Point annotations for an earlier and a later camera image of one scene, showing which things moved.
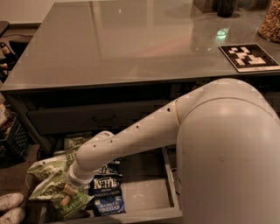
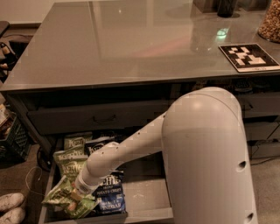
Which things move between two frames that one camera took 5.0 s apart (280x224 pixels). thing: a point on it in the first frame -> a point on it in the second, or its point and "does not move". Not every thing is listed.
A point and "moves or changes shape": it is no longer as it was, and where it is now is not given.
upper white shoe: (10, 200) does not move
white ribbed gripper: (74, 179) -> (81, 185)
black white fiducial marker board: (248, 58) does not move
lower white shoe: (13, 216) does not move
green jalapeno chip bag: (50, 189) moves or changes shape
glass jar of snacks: (269, 28) does not move
